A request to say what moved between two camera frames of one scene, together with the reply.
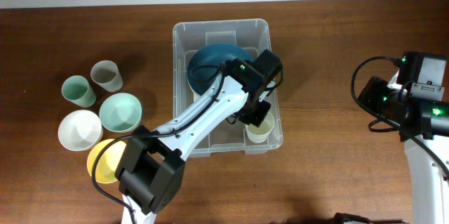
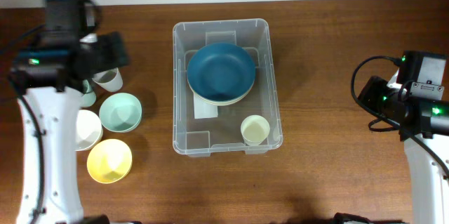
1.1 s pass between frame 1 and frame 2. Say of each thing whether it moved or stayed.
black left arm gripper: moved
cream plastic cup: moved
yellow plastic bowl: stayed
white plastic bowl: stayed
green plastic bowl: stayed
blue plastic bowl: stayed
